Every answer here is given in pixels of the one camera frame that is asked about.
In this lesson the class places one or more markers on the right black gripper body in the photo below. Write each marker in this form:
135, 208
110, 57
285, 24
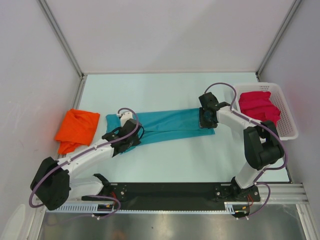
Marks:
204, 122

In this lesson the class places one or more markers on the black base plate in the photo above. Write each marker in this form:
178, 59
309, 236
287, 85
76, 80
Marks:
175, 196

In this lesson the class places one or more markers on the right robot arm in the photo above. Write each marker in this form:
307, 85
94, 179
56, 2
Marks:
262, 145

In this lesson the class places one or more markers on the magenta t-shirt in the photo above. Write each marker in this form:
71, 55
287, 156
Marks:
257, 105

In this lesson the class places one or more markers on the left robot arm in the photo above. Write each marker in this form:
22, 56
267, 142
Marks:
56, 181

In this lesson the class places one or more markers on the left rear frame post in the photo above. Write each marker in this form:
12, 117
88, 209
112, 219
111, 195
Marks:
45, 8

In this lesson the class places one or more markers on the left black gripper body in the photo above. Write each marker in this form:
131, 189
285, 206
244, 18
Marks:
134, 141

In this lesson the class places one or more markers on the frame post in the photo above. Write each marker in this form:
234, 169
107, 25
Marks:
293, 9
45, 8

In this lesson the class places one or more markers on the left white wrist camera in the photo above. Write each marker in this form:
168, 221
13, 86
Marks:
124, 117

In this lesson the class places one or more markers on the white slotted cable duct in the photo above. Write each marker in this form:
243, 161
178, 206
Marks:
107, 208

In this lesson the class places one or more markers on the teal t-shirt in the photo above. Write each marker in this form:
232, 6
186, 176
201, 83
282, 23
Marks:
162, 126

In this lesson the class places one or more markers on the right rear frame post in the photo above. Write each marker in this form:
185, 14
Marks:
293, 9

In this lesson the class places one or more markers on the aluminium frame rail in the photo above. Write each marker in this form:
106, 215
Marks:
274, 192

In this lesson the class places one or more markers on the white plastic basket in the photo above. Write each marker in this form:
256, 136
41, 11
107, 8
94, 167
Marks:
286, 126

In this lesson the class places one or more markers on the orange t-shirt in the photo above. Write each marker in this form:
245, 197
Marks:
77, 129

